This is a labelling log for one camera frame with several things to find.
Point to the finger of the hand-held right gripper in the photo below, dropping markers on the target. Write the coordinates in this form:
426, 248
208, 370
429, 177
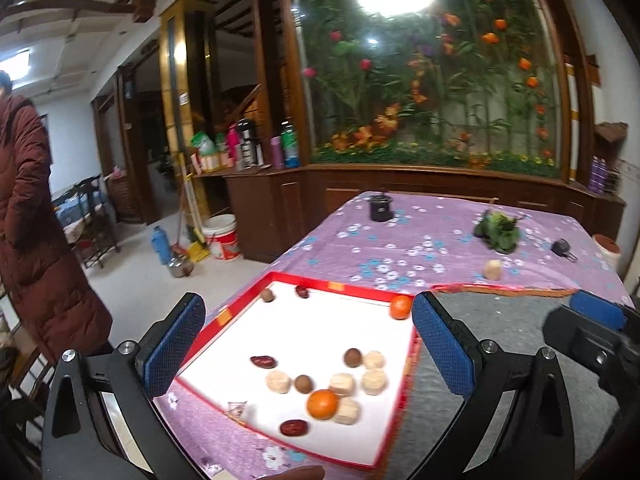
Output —
580, 340
597, 310

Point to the purple bottles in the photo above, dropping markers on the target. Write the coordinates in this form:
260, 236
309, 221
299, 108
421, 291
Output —
598, 176

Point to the brown longan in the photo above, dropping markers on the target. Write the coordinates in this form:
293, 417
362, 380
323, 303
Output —
352, 357
267, 295
303, 384

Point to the person's left hand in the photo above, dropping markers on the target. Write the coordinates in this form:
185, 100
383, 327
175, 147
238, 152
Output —
300, 473

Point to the steel kettle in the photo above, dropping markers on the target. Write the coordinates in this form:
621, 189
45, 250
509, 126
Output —
180, 266

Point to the white jar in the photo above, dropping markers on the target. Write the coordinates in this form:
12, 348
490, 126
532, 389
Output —
606, 250

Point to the pink bottle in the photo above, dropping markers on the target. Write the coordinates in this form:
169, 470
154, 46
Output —
233, 142

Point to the green plastic bottle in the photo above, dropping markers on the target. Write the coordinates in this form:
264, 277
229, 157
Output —
290, 147

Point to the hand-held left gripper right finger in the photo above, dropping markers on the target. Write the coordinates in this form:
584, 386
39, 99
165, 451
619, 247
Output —
442, 345

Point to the green leafy vegetable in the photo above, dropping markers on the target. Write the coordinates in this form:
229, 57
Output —
497, 231

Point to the black steel thermos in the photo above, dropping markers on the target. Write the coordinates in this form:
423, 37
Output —
248, 145

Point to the brown wooden cabinet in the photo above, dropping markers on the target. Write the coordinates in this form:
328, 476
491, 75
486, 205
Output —
280, 210

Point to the red-rimmed white tray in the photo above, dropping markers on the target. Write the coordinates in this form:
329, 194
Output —
320, 330

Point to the beige freeze-dried chunk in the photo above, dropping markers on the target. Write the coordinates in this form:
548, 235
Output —
278, 382
374, 360
492, 269
348, 412
374, 382
342, 384

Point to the grey felt mat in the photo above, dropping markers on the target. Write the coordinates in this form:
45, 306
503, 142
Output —
510, 320

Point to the purple cup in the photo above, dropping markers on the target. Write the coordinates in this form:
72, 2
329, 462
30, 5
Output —
277, 152

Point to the wicker basket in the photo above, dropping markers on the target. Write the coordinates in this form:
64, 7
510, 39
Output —
120, 195

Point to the blue plastic bottle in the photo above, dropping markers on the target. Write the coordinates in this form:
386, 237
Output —
161, 246

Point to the red date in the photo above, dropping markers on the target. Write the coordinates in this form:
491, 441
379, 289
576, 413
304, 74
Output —
301, 291
263, 362
293, 428

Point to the orange mandarin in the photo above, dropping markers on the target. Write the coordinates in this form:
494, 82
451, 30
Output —
400, 307
322, 404

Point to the green packet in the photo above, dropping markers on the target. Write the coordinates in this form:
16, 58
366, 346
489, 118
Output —
203, 144

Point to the white plastic bucket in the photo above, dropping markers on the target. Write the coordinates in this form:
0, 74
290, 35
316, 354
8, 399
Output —
222, 240

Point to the clear plastic wrapper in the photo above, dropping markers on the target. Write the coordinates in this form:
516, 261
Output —
237, 408

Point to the flower wall mural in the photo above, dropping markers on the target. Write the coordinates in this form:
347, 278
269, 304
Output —
425, 85

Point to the black car key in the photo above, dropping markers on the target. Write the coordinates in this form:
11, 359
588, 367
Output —
562, 249

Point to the black cup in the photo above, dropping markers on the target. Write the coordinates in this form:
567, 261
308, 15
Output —
381, 208

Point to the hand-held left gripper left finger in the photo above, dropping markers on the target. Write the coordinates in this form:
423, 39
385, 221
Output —
172, 350

